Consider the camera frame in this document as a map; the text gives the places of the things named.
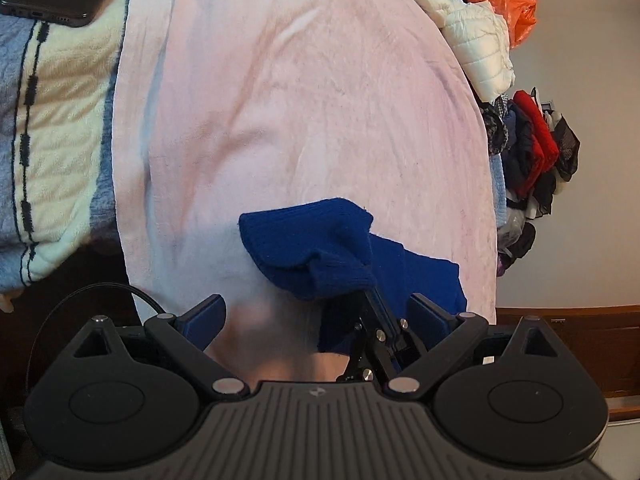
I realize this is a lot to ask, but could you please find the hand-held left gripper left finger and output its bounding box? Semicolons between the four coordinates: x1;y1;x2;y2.
72;294;251;402

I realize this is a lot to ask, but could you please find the white puffer jacket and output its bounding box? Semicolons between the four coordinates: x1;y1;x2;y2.
395;0;517;103

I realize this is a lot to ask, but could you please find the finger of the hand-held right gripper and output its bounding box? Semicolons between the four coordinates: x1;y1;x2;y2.
336;285;418;387

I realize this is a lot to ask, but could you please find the blue knitted garment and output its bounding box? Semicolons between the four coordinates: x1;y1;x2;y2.
238;198;468;356

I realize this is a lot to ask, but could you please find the wooden bed frame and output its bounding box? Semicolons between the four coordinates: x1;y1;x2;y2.
495;305;640;422

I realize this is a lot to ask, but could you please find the pink blanket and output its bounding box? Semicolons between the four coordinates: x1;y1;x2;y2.
111;0;498;396

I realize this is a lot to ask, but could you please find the light blue cloth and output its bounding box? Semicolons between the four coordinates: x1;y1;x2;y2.
489;154;507;227

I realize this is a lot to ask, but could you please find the pile of dark clothes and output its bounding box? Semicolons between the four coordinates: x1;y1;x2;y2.
480;89;582;277

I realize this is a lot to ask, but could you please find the striped fleece blanket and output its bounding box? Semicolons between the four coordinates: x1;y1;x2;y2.
0;0;133;297

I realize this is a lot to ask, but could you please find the orange plastic bag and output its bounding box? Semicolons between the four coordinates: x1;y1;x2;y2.
461;0;538;50

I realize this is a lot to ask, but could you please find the black cable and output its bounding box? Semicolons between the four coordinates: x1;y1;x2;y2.
25;284;166;396

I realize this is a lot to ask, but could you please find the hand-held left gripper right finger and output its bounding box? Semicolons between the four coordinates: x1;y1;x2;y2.
384;294;559;402

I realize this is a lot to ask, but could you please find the red garment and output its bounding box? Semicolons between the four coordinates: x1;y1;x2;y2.
512;90;560;198

